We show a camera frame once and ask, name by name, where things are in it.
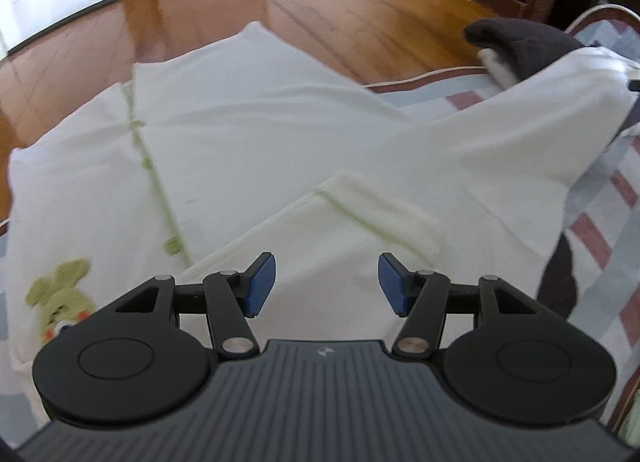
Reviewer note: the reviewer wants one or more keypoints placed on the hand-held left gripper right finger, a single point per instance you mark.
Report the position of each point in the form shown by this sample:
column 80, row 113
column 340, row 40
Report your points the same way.
column 392, row 284

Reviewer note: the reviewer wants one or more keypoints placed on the dark brown garment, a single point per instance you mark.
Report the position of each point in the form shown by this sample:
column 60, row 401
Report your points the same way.
column 525, row 42

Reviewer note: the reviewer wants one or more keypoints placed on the checkered mat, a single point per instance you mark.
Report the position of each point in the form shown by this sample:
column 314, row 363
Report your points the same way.
column 600, row 242

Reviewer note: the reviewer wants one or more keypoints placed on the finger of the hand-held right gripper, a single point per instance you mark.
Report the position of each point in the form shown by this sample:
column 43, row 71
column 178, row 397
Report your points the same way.
column 634, row 86

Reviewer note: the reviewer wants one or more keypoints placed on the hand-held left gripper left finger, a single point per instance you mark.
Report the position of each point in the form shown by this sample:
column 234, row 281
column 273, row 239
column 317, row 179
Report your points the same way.
column 261, row 284

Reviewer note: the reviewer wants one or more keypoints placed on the white pajama shirt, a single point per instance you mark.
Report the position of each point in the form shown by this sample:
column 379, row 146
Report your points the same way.
column 300, row 142

